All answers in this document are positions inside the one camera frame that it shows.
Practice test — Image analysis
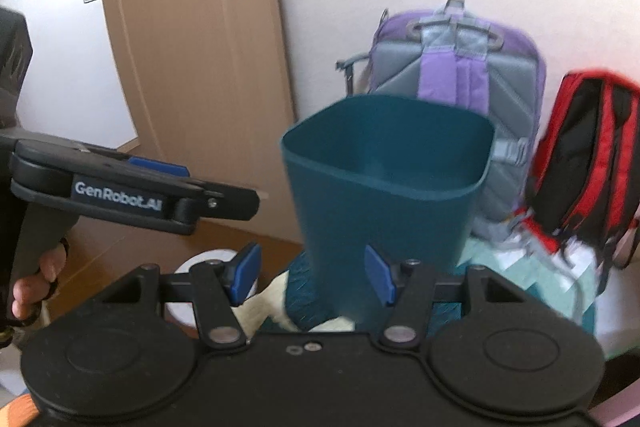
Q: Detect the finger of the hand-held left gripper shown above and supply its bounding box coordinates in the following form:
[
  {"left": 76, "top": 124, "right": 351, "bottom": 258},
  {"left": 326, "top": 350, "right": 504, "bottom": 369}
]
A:
[
  {"left": 166, "top": 188, "right": 262, "bottom": 236},
  {"left": 82, "top": 146, "right": 222, "bottom": 198}
]

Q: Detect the white pig print stool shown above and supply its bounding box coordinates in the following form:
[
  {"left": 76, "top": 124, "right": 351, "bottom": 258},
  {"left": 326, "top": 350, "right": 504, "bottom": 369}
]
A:
[{"left": 164, "top": 249, "right": 262, "bottom": 329}]

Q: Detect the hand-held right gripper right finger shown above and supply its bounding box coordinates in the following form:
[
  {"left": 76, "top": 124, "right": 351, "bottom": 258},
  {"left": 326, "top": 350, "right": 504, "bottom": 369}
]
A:
[{"left": 364, "top": 245, "right": 532, "bottom": 348}]

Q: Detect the person's left hand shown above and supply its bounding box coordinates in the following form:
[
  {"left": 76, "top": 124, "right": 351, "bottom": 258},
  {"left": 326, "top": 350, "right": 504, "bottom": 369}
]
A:
[{"left": 9, "top": 239, "right": 69, "bottom": 329}]

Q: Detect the red black backpack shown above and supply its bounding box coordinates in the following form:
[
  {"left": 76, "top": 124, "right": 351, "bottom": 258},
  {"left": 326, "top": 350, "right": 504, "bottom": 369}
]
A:
[{"left": 515, "top": 67, "right": 640, "bottom": 271}]

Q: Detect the purple grey backpack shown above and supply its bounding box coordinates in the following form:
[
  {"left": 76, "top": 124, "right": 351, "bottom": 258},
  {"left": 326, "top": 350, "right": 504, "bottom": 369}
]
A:
[{"left": 334, "top": 0, "right": 549, "bottom": 254}]

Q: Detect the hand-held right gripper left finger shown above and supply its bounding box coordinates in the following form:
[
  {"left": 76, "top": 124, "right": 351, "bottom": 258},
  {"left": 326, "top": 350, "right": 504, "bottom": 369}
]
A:
[{"left": 100, "top": 243, "right": 264, "bottom": 349}]

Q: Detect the beige wooden door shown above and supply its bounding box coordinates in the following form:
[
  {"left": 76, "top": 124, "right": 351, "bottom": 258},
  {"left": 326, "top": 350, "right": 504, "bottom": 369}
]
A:
[{"left": 94, "top": 0, "right": 302, "bottom": 254}]

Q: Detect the teal white zigzag quilt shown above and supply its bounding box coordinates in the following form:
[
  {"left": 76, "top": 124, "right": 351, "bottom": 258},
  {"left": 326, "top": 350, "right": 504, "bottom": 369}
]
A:
[{"left": 235, "top": 234, "right": 599, "bottom": 339}]

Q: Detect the dark teal plastic bin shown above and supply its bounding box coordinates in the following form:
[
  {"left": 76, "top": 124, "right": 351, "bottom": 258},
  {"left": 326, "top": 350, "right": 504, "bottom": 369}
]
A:
[{"left": 280, "top": 94, "right": 496, "bottom": 329}]

